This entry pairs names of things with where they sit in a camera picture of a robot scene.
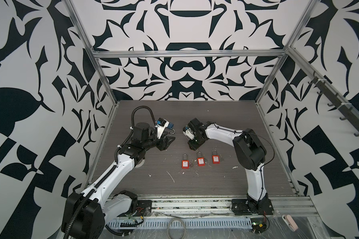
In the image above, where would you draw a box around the coiled grey cable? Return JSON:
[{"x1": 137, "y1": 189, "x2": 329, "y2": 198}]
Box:
[{"x1": 167, "y1": 217, "x2": 187, "y2": 239}]

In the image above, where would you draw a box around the red padlock front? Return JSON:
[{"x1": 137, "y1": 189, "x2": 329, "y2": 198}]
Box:
[{"x1": 181, "y1": 154, "x2": 190, "y2": 169}]

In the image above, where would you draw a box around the grey hook rail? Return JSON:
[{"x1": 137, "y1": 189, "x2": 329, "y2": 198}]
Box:
[{"x1": 309, "y1": 71, "x2": 359, "y2": 137}]

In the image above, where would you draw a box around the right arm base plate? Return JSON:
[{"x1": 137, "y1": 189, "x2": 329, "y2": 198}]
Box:
[{"x1": 231, "y1": 199, "x2": 274, "y2": 216}]

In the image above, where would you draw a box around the red padlock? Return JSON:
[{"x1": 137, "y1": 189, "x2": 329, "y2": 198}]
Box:
[
  {"x1": 212, "y1": 149, "x2": 220, "y2": 164},
  {"x1": 181, "y1": 154, "x2": 190, "y2": 169},
  {"x1": 196, "y1": 151, "x2": 205, "y2": 166}
]

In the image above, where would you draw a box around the tape roll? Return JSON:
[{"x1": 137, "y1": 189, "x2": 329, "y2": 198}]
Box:
[{"x1": 135, "y1": 159, "x2": 145, "y2": 168}]

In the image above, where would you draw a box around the small circuit board right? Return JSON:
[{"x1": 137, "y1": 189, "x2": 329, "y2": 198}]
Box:
[{"x1": 251, "y1": 218, "x2": 270, "y2": 235}]

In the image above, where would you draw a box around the pink white clip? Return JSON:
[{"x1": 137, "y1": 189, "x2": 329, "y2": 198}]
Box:
[{"x1": 282, "y1": 215, "x2": 299, "y2": 232}]

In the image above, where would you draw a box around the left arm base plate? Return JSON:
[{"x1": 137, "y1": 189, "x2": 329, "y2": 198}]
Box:
[{"x1": 130, "y1": 200, "x2": 152, "y2": 217}]

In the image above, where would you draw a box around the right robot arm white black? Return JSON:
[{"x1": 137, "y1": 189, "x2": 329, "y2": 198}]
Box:
[{"x1": 182, "y1": 118, "x2": 268, "y2": 207}]

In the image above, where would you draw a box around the white slotted cable duct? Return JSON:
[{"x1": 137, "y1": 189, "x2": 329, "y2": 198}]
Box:
[{"x1": 108, "y1": 218, "x2": 252, "y2": 230}]

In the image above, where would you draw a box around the aluminium frame crossbar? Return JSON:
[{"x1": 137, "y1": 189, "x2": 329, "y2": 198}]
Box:
[{"x1": 92, "y1": 49, "x2": 285, "y2": 59}]

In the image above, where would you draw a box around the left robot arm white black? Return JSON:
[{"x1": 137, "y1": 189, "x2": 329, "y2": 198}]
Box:
[{"x1": 61, "y1": 106, "x2": 175, "y2": 239}]

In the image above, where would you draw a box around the blue padlock far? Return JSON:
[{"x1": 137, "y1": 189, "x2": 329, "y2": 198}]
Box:
[{"x1": 167, "y1": 122, "x2": 175, "y2": 134}]

